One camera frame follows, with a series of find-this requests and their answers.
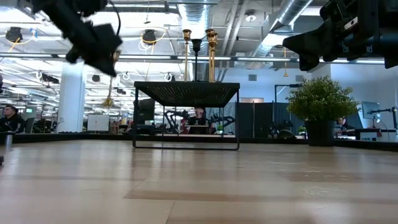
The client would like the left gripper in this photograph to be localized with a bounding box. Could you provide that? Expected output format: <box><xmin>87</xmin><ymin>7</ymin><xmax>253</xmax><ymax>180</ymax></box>
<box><xmin>46</xmin><ymin>6</ymin><xmax>123</xmax><ymax>77</ymax></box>

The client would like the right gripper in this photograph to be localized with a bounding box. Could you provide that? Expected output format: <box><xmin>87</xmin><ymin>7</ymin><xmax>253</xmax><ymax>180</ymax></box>
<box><xmin>282</xmin><ymin>0</ymin><xmax>398</xmax><ymax>72</ymax></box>

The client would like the black candlestick holder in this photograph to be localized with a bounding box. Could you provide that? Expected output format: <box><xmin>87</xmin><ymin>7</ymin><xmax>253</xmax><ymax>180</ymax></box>
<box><xmin>191</xmin><ymin>38</ymin><xmax>203</xmax><ymax>83</ymax></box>

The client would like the long ceiling light strip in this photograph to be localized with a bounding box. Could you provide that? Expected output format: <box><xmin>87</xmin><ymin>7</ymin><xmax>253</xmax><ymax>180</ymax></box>
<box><xmin>0</xmin><ymin>52</ymin><xmax>398</xmax><ymax>65</ymax></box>

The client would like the green plant in black pot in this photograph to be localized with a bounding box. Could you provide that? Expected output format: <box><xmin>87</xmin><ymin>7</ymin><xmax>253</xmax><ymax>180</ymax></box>
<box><xmin>285</xmin><ymin>75</ymin><xmax>360</xmax><ymax>147</ymax></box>

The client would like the white pillar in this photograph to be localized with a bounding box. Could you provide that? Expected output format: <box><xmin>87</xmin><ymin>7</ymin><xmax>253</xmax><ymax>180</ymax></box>
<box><xmin>56</xmin><ymin>60</ymin><xmax>86</xmax><ymax>134</ymax></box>

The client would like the white cabinet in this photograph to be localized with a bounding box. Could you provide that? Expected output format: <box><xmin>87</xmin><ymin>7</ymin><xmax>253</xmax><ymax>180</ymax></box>
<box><xmin>86</xmin><ymin>113</ymin><xmax>110</xmax><ymax>132</ymax></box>

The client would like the person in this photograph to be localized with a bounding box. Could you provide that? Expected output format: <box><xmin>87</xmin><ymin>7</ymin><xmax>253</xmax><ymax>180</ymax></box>
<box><xmin>0</xmin><ymin>105</ymin><xmax>27</xmax><ymax>134</ymax></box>
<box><xmin>186</xmin><ymin>106</ymin><xmax>215</xmax><ymax>135</ymax></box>
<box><xmin>335</xmin><ymin>116</ymin><xmax>355</xmax><ymax>135</ymax></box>

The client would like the grey computer monitor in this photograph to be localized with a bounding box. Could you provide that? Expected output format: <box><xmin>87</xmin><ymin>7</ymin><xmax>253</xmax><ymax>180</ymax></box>
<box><xmin>361</xmin><ymin>101</ymin><xmax>382</xmax><ymax>121</ymax></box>

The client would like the black partition panel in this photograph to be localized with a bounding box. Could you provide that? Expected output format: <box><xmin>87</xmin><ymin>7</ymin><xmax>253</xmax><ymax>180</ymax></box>
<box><xmin>236</xmin><ymin>101</ymin><xmax>308</xmax><ymax>139</ymax></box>

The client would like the black perforated metal shelf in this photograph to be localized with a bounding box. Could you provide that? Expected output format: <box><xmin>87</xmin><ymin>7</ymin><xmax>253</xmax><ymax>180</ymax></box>
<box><xmin>132</xmin><ymin>81</ymin><xmax>241</xmax><ymax>151</ymax></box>

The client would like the yellow hanging cord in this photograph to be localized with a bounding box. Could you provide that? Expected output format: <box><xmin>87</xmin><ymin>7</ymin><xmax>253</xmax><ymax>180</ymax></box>
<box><xmin>282</xmin><ymin>45</ymin><xmax>289</xmax><ymax>78</ymax></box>

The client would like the black ceiling cable reel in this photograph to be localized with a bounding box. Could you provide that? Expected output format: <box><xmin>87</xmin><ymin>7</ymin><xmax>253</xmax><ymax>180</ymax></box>
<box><xmin>141</xmin><ymin>29</ymin><xmax>158</xmax><ymax>46</ymax></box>
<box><xmin>5</xmin><ymin>26</ymin><xmax>24</xmax><ymax>43</ymax></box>

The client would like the silver spiral air duct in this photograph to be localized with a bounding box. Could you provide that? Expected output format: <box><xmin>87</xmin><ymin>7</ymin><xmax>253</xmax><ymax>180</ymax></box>
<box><xmin>248</xmin><ymin>0</ymin><xmax>313</xmax><ymax>60</ymax></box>
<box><xmin>178</xmin><ymin>2</ymin><xmax>218</xmax><ymax>82</ymax></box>

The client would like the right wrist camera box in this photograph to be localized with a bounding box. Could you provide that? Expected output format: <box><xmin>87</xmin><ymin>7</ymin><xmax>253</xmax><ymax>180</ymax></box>
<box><xmin>319</xmin><ymin>0</ymin><xmax>359</xmax><ymax>32</ymax></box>

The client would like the black aluminium table frame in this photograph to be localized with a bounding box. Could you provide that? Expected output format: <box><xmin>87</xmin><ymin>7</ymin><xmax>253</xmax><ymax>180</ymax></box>
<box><xmin>0</xmin><ymin>132</ymin><xmax>398</xmax><ymax>152</ymax></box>

